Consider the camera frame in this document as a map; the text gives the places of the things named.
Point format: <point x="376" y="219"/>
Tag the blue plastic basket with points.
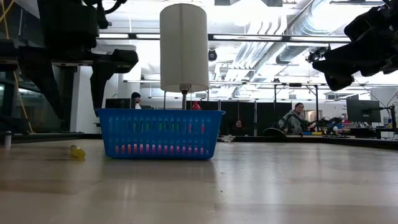
<point x="155" y="112"/>

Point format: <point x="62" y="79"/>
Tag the black aluminium rig frame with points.
<point x="357" y="142"/>

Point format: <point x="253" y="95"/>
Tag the thin yellow marker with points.
<point x="77" y="152"/>

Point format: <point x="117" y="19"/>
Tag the long ceiling light bar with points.
<point x="140" y="36"/>
<point x="248" y="37"/>

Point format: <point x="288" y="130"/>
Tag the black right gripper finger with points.
<point x="339" y="67"/>

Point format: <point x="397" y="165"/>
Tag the black robot workstation rig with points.
<point x="326" y="124"/>

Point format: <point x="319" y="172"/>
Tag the black metal gantry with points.
<point x="295" y="84"/>

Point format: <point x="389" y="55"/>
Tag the black computer monitor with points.
<point x="362" y="110"/>
<point x="118" y="103"/>

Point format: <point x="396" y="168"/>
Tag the small grey cylinder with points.
<point x="7" y="139"/>

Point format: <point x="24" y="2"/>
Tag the black partition panels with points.
<point x="265" y="118"/>

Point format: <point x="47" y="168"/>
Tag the black ceiling camera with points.
<point x="212" y="55"/>
<point x="314" y="56"/>

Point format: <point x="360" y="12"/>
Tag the person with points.
<point x="292" y="121"/>
<point x="136" y="99"/>
<point x="239" y="127"/>

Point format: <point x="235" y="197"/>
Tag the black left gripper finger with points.
<point x="40" y="74"/>
<point x="101" y="81"/>

